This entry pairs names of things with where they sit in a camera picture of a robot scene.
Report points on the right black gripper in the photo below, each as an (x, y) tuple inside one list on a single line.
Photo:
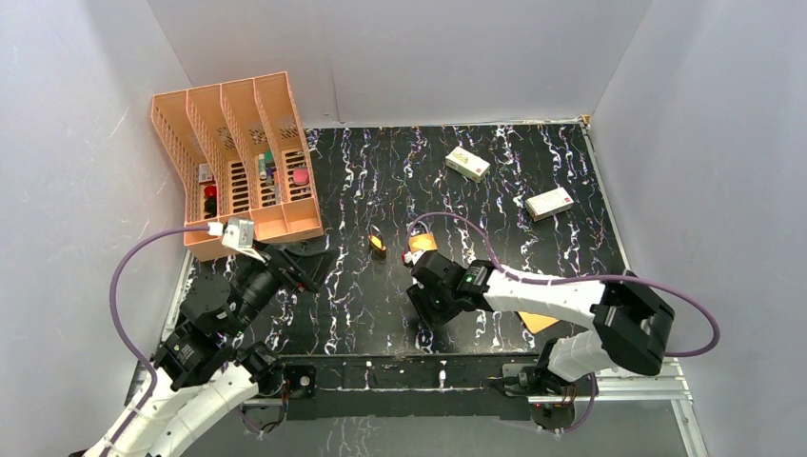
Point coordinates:
[(419, 296)]

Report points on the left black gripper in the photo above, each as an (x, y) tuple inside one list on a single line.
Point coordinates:
[(289, 266)]

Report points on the brass padlock long shackle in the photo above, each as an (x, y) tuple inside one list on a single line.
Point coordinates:
[(376, 243)]

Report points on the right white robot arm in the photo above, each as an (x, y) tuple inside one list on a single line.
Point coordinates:
[(625, 323)]

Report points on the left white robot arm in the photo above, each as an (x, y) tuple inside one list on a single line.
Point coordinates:
[(196, 375)]

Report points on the brass padlock centre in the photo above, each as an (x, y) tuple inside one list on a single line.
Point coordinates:
[(422, 241)]

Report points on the pink eraser in organizer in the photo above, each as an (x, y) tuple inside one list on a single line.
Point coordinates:
[(299, 177)]

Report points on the orange spiral notebook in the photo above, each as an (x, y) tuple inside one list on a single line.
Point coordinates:
[(535, 323)]

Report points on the red black item in organizer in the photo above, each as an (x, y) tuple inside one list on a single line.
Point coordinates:
[(210, 203)]

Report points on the white green small box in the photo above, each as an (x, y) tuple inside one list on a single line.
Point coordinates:
[(467, 164)]

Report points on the white red small box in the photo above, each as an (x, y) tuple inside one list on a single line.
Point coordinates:
[(548, 204)]

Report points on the orange plastic file organizer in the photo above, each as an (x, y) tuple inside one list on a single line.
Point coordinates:
[(244, 137)]

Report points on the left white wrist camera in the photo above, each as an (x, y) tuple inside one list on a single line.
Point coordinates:
[(236, 234)]

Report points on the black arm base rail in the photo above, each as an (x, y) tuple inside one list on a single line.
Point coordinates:
[(449, 385)]

